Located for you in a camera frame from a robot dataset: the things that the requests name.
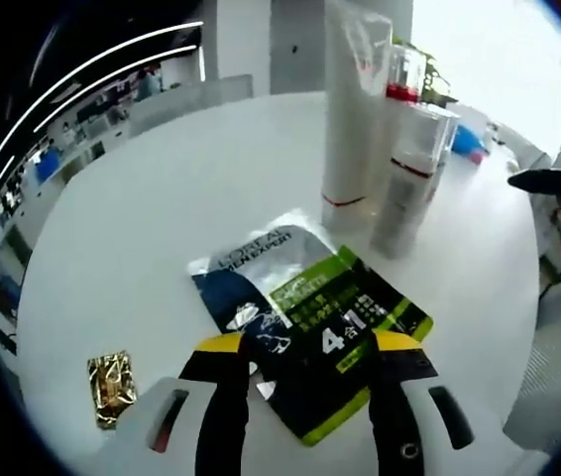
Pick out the white skincare bottle thin stripe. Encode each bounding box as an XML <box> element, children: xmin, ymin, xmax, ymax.
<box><xmin>368</xmin><ymin>102</ymin><xmax>461</xmax><ymax>262</ymax></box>

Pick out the blue plastic crate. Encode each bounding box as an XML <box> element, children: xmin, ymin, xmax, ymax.
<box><xmin>36</xmin><ymin>150</ymin><xmax>62</xmax><ymax>183</ymax></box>

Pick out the green plant white pot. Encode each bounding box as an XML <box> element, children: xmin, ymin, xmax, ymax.
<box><xmin>392</xmin><ymin>35</ymin><xmax>455</xmax><ymax>108</ymax></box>

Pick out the large white skincare tube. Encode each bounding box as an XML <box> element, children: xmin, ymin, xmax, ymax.
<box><xmin>320</xmin><ymin>0</ymin><xmax>394</xmax><ymax>225</ymax></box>

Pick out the thin ceiling light strip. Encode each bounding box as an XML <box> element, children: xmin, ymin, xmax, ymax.
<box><xmin>0</xmin><ymin>44</ymin><xmax>198</xmax><ymax>219</ymax></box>
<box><xmin>0</xmin><ymin>19</ymin><xmax>203</xmax><ymax>163</ymax></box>

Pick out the gold skincare sachet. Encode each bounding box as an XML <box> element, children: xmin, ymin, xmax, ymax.
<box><xmin>85</xmin><ymin>348</ymin><xmax>142</xmax><ymax>433</ymax></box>

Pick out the black green skincare sachet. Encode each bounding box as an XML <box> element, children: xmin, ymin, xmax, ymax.
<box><xmin>259</xmin><ymin>244</ymin><xmax>435</xmax><ymax>450</ymax></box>

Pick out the grey mesh office chair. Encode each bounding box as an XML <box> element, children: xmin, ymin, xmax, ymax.
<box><xmin>502</xmin><ymin>277</ymin><xmax>561</xmax><ymax>450</ymax></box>
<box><xmin>199</xmin><ymin>73</ymin><xmax>255</xmax><ymax>103</ymax></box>
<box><xmin>129</xmin><ymin>91</ymin><xmax>202</xmax><ymax>143</ymax></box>

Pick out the silver blue skincare sachet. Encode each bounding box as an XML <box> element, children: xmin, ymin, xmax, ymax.
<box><xmin>185</xmin><ymin>209</ymin><xmax>342</xmax><ymax>348</ymax></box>

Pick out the blue pink packet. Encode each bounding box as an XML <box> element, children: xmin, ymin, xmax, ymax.
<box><xmin>451</xmin><ymin>122</ymin><xmax>493</xmax><ymax>165</ymax></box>

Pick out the white skincare bottle red band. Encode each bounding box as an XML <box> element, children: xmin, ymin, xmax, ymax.
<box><xmin>386</xmin><ymin>43</ymin><xmax>428</xmax><ymax>108</ymax></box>

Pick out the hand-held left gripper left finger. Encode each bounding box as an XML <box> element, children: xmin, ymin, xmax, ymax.
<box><xmin>111</xmin><ymin>331</ymin><xmax>252</xmax><ymax>476</ymax></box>

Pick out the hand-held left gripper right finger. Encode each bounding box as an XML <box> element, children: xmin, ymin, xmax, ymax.
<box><xmin>367</xmin><ymin>329</ymin><xmax>508</xmax><ymax>476</ymax></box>

